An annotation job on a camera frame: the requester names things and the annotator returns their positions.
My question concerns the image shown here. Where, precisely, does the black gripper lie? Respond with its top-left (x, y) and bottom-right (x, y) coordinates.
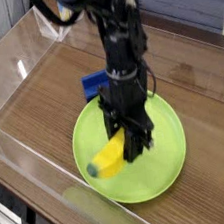
top-left (99, 66), bottom-right (154, 163)

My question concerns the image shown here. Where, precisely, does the yellow toy banana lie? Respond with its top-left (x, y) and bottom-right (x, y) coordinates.
top-left (86, 128), bottom-right (125, 179)

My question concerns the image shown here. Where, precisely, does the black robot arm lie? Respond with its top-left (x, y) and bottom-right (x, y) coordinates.
top-left (57, 0), bottom-right (154, 162)

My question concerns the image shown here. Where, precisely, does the green round plate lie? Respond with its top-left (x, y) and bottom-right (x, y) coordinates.
top-left (72, 95), bottom-right (187, 204)

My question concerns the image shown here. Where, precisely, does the blue foam block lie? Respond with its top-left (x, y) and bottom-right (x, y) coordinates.
top-left (81, 70), bottom-right (109, 102)

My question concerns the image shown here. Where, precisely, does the clear acrylic enclosure wall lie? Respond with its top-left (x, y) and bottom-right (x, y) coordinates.
top-left (0, 11), bottom-right (224, 224)

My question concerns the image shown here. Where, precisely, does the clear acrylic corner bracket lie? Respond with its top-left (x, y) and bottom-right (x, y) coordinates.
top-left (33, 7), bottom-right (71, 43)

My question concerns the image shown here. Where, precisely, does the black cable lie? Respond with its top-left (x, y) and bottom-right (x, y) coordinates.
top-left (27, 0), bottom-right (85, 32)

